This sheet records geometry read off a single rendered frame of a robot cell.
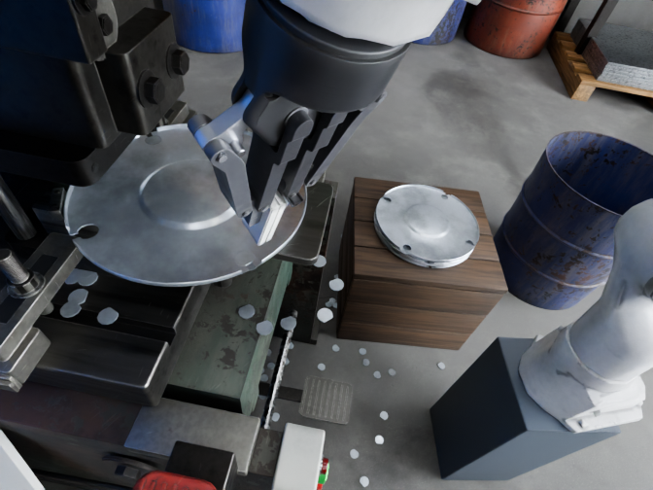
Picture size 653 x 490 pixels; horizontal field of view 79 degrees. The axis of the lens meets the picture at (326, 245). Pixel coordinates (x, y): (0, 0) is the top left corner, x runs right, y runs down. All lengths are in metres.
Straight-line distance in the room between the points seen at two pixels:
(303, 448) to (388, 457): 0.69
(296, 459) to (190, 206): 0.32
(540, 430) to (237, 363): 0.55
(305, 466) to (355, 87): 0.43
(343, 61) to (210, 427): 0.44
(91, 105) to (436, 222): 0.91
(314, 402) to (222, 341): 0.52
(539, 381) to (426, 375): 0.53
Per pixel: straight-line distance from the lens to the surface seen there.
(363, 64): 0.18
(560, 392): 0.83
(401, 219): 1.12
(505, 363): 0.88
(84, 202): 0.56
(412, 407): 1.26
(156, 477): 0.40
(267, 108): 0.20
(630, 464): 1.53
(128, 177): 0.58
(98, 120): 0.43
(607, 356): 0.74
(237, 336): 0.56
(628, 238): 0.69
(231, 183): 0.24
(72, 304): 0.56
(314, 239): 0.48
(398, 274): 1.03
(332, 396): 1.05
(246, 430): 0.52
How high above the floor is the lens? 1.14
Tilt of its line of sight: 49 degrees down
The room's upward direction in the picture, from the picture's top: 10 degrees clockwise
